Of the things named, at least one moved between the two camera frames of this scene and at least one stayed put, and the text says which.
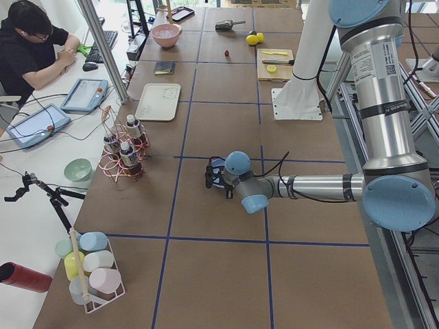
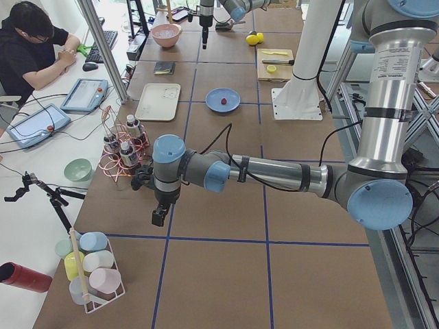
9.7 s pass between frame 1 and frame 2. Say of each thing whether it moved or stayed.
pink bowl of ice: stayed
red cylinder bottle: stayed
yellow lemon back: stayed
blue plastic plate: moved
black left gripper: moved
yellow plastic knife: stayed
